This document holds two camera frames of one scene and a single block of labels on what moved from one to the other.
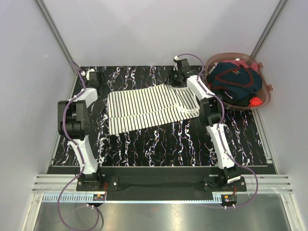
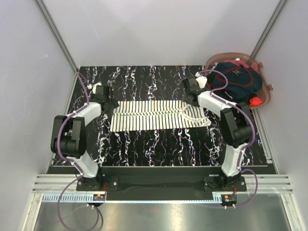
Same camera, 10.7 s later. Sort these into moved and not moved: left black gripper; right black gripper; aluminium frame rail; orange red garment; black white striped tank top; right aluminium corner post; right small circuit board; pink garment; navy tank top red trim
Moved: black white striped tank top; left black gripper; right black gripper
Not moved: right small circuit board; aluminium frame rail; right aluminium corner post; pink garment; orange red garment; navy tank top red trim
